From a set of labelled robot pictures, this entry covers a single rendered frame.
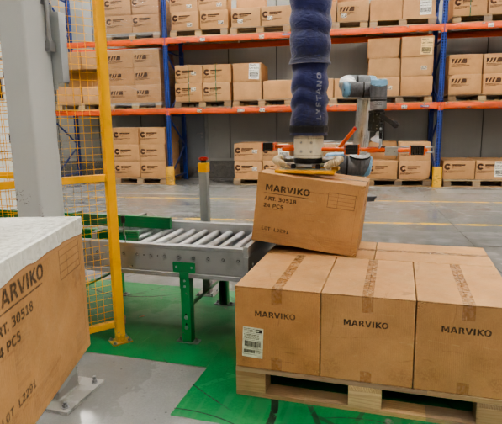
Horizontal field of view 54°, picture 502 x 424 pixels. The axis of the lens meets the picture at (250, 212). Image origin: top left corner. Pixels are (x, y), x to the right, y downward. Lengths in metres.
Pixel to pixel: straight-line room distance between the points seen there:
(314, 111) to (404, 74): 7.40
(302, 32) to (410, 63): 7.41
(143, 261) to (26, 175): 0.96
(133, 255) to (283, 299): 1.11
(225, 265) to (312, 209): 0.58
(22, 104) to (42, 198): 0.40
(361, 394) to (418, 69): 8.36
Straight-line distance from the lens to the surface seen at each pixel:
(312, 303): 2.24
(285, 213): 2.79
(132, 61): 11.02
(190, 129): 11.88
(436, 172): 10.12
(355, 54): 11.45
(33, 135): 2.31
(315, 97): 2.82
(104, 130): 2.87
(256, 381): 2.47
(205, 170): 3.60
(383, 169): 10.13
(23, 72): 2.33
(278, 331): 2.32
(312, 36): 2.83
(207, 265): 2.83
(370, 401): 2.40
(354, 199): 2.72
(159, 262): 2.95
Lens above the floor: 1.28
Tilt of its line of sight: 10 degrees down
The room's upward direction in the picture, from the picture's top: 1 degrees counter-clockwise
